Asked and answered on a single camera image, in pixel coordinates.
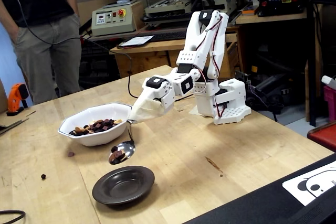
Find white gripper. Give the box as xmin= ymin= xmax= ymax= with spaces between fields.
xmin=143 ymin=76 xmax=176 ymax=112

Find bent metal spoon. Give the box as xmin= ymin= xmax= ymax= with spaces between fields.
xmin=108 ymin=119 xmax=137 ymax=166

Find scooped nuts and raisins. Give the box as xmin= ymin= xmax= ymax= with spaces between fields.
xmin=109 ymin=145 xmax=127 ymax=164

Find person's right forearm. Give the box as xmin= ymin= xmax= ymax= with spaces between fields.
xmin=0 ymin=0 xmax=19 ymax=43

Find white octagonal bowl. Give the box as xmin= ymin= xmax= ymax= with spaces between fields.
xmin=57 ymin=102 xmax=134 ymax=147

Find brown plate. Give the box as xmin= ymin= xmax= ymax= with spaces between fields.
xmin=92 ymin=165 xmax=155 ymax=206

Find beige masking tape wrap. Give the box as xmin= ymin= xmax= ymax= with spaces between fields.
xmin=128 ymin=90 xmax=165 ymax=124

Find black keyboard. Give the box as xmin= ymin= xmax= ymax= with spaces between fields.
xmin=146 ymin=30 xmax=187 ymax=42

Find white paper sheet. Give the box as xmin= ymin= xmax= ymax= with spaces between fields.
xmin=117 ymin=35 xmax=155 ymax=49

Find nuts and dried fruit pile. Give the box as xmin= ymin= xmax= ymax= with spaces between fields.
xmin=69 ymin=118 xmax=123 ymax=137

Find beige control box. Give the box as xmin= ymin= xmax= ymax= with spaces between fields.
xmin=91 ymin=0 xmax=144 ymax=37

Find wooden workbench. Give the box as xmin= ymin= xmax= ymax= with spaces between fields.
xmin=235 ymin=10 xmax=308 ymax=25

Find orange hand tool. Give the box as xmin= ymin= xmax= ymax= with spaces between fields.
xmin=6 ymin=83 xmax=29 ymax=116

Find cardboard pieces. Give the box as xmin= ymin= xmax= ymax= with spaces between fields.
xmin=0 ymin=110 xmax=37 ymax=136

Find large black case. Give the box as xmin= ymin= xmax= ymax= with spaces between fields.
xmin=183 ymin=153 xmax=336 ymax=224

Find white panda sticker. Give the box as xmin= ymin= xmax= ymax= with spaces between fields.
xmin=282 ymin=167 xmax=336 ymax=207

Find white plastic object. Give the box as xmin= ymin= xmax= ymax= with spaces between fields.
xmin=321 ymin=74 xmax=336 ymax=90

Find red chair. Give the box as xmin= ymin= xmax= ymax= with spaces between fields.
xmin=306 ymin=121 xmax=336 ymax=153

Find pink bin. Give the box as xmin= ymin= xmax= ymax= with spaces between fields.
xmin=323 ymin=84 xmax=336 ymax=122

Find thin black cable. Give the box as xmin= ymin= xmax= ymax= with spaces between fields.
xmin=0 ymin=0 xmax=195 ymax=102

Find black metal frame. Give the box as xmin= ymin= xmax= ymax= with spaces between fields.
xmin=306 ymin=0 xmax=336 ymax=127

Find thick black cable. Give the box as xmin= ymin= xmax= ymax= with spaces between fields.
xmin=0 ymin=210 xmax=26 ymax=224

